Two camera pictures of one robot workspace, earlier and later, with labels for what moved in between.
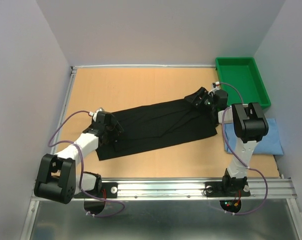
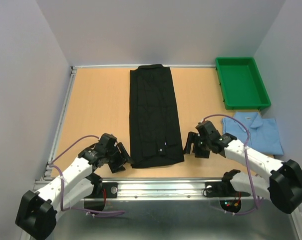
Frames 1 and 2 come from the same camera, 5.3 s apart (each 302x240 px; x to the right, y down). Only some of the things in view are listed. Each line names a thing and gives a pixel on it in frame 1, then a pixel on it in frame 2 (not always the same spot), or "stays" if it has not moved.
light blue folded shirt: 269,144 stays
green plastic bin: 241,79 stays
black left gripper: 117,130 → 123,158
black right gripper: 203,93 → 193,137
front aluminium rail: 193,190 stays
